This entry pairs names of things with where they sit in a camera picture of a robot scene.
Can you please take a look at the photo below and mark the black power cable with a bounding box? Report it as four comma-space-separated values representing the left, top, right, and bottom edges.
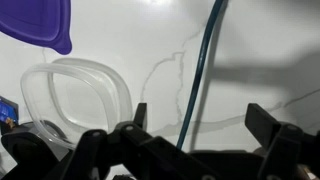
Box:
175, 0, 226, 150

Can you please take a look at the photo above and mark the black coffee maker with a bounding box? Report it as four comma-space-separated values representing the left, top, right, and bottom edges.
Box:
0, 121, 73, 180

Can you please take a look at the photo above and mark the small blue packet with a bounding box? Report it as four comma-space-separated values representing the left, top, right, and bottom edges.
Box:
0, 95, 20, 129

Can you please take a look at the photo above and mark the large clear plastic lunchbox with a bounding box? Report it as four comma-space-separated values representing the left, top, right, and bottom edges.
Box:
19, 57, 134, 151

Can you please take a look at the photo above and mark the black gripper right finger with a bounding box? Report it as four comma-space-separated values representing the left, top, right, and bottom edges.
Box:
244, 103, 306, 180

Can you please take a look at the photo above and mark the purple plastic lid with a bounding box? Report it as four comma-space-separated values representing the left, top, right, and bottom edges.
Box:
0, 0, 73, 56

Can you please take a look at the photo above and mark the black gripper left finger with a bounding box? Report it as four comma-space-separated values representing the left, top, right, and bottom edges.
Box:
63, 102, 215, 180

